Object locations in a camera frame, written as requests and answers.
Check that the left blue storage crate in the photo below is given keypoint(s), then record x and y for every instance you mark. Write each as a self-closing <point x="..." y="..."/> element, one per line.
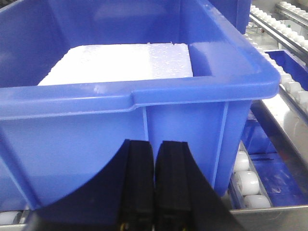
<point x="53" y="139"/>

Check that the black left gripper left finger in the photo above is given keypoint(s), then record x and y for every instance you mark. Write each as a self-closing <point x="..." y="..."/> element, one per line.
<point x="118" y="198"/>

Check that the blue storage crate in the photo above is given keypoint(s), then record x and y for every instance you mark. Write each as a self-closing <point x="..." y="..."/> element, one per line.
<point x="276" y="137"/>
<point x="53" y="139"/>

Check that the far blue crate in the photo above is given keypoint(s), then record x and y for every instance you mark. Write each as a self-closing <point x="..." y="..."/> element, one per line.
<point x="235" y="11"/>

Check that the white roller conveyor track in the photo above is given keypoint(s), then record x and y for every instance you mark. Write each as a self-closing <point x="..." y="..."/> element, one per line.
<point x="244" y="183"/>

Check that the lower blue storage crate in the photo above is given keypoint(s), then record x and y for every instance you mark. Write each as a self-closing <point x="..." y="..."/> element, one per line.
<point x="276" y="137"/>

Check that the white foam block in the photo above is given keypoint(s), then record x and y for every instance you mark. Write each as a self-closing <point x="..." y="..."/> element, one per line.
<point x="120" y="62"/>

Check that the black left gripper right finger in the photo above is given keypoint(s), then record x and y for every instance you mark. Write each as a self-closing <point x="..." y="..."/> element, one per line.
<point x="185" y="201"/>

